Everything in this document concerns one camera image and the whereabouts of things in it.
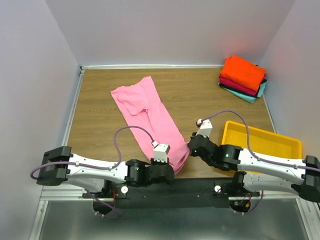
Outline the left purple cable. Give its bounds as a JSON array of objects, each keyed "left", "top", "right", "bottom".
[{"left": 29, "top": 125, "right": 157, "bottom": 220}]

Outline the pink t shirt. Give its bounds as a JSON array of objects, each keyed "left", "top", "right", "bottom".
[{"left": 110, "top": 76, "right": 190, "bottom": 174}]

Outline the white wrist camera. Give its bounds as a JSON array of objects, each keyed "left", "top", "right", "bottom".
[
  {"left": 195, "top": 118, "right": 213, "bottom": 138},
  {"left": 151, "top": 141, "right": 171, "bottom": 165}
]

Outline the purple cable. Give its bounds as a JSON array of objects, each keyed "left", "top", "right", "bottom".
[
  {"left": 29, "top": 125, "right": 157, "bottom": 220},
  {"left": 199, "top": 110, "right": 320, "bottom": 216}
]

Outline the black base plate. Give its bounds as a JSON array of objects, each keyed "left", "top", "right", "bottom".
[{"left": 84, "top": 177, "right": 260, "bottom": 218}]

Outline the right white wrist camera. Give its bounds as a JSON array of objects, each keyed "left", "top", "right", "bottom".
[{"left": 195, "top": 118, "right": 213, "bottom": 138}]

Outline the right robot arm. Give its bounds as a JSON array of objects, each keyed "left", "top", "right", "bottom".
[{"left": 187, "top": 134, "right": 320, "bottom": 203}]

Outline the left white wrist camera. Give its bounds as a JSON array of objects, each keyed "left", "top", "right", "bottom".
[{"left": 151, "top": 141, "right": 171, "bottom": 165}]

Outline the yellow plastic tray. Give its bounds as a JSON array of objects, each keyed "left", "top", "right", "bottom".
[{"left": 221, "top": 120, "right": 303, "bottom": 159}]

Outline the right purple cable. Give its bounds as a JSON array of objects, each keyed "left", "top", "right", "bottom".
[{"left": 199, "top": 110, "right": 320, "bottom": 216}]

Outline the teal folded t shirt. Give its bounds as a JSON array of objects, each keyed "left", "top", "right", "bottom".
[{"left": 218, "top": 84, "right": 263, "bottom": 103}]

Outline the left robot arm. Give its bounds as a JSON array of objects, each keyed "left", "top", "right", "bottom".
[{"left": 30, "top": 144, "right": 175, "bottom": 198}]

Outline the orange folded t shirt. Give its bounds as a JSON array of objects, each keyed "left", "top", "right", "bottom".
[{"left": 220, "top": 55, "right": 267, "bottom": 92}]

